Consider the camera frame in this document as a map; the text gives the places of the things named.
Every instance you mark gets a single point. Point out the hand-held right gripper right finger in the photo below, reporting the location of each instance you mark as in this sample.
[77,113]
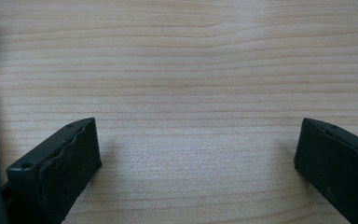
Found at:
[338,168]

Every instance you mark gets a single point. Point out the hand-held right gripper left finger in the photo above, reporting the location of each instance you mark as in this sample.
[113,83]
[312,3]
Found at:
[62,168]

